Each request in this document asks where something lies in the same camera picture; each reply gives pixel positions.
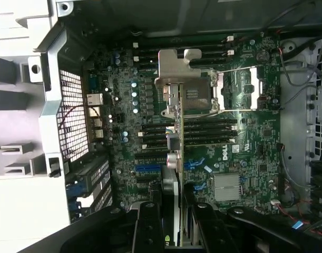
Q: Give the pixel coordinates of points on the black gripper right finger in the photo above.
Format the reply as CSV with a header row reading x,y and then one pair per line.
x,y
210,232

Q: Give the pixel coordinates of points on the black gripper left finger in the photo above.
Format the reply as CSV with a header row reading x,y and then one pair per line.
x,y
147,232

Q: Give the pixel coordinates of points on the silver chipset heatsink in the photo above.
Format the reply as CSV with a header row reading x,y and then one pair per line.
x,y
226,187

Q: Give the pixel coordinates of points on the blue expansion slot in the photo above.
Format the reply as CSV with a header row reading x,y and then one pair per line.
x,y
147,167

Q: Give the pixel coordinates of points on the green motherboard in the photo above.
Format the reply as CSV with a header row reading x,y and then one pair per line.
x,y
255,137

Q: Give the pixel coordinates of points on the CPU socket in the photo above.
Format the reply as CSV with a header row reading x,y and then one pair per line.
x,y
197,95

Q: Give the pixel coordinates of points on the metal socket cover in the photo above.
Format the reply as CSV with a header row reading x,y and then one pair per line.
x,y
239,89

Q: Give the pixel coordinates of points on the black open PC case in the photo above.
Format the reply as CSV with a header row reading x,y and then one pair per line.
x,y
52,105

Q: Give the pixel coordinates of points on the thin locking lever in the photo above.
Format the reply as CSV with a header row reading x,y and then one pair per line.
x,y
239,69

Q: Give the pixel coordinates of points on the metal disk bay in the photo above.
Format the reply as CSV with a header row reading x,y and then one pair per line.
x,y
321,105

